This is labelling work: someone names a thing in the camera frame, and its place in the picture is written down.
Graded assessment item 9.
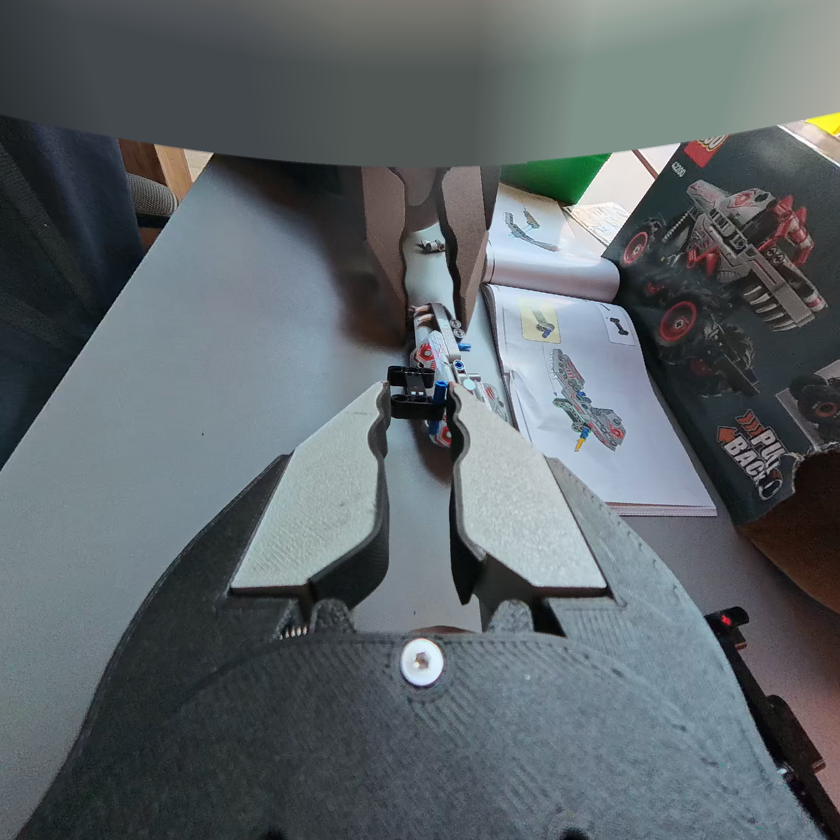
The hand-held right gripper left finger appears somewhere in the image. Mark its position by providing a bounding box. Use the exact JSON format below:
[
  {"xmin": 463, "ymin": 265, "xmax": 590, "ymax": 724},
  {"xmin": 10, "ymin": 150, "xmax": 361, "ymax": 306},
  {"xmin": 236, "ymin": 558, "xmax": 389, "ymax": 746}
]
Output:
[{"xmin": 230, "ymin": 382, "xmax": 392, "ymax": 614}]

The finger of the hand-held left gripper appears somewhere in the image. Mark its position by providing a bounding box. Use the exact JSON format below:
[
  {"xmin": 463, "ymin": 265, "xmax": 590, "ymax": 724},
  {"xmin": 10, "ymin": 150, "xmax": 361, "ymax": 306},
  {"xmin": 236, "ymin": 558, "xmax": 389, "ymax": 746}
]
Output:
[
  {"xmin": 440, "ymin": 167, "xmax": 491, "ymax": 330},
  {"xmin": 361, "ymin": 167, "xmax": 412, "ymax": 343}
]

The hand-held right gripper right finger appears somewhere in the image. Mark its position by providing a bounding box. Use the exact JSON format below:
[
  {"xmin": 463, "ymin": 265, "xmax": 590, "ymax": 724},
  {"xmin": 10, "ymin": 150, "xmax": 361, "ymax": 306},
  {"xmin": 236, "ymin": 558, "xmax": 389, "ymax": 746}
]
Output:
[{"xmin": 446, "ymin": 387, "xmax": 609, "ymax": 632}]

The grey lego panel assembly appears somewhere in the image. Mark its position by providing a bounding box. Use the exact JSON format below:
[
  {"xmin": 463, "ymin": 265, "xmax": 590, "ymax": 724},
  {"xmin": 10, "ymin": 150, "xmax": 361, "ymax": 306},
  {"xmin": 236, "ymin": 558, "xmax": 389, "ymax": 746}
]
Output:
[{"xmin": 407, "ymin": 302, "xmax": 521, "ymax": 448}]

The small black lego frame piece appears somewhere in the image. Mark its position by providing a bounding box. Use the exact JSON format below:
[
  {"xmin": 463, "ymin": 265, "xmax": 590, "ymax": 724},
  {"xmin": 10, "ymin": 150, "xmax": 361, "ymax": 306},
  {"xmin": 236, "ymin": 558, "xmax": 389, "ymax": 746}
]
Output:
[{"xmin": 386, "ymin": 365, "xmax": 455, "ymax": 421}]

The lego instruction booklet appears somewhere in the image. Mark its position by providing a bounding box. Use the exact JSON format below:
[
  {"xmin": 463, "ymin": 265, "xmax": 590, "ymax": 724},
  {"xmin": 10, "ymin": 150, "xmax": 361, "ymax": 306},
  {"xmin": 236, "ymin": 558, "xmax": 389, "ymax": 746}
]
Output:
[{"xmin": 481, "ymin": 184, "xmax": 718, "ymax": 517}]

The lego set cardboard box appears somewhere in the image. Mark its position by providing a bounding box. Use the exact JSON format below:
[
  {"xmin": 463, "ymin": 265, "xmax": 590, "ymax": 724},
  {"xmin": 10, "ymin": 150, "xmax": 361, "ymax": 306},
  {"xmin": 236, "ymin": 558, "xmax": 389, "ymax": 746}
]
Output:
[{"xmin": 602, "ymin": 125, "xmax": 840, "ymax": 614}]

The black lego chassis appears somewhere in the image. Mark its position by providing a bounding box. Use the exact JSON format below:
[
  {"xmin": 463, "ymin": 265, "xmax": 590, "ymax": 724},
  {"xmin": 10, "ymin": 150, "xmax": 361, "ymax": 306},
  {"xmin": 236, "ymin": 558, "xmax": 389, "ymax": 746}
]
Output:
[{"xmin": 703, "ymin": 606, "xmax": 829, "ymax": 795}]

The green plastic bin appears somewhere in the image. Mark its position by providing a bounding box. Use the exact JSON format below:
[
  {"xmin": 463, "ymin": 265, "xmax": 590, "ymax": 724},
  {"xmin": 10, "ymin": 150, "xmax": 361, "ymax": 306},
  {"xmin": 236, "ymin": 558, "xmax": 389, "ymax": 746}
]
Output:
[{"xmin": 500, "ymin": 152, "xmax": 613, "ymax": 206}]

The white sticker sheet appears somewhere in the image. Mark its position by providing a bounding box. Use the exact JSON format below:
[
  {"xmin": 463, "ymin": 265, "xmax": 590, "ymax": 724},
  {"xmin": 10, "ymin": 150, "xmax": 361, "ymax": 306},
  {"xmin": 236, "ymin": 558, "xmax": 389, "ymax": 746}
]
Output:
[{"xmin": 563, "ymin": 201, "xmax": 635, "ymax": 258}]

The dark office chair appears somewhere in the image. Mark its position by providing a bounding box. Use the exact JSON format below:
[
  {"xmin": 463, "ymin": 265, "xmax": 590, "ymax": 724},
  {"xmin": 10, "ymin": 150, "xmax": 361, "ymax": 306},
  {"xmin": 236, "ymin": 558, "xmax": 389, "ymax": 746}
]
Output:
[{"xmin": 0, "ymin": 117, "xmax": 147, "ymax": 468}]

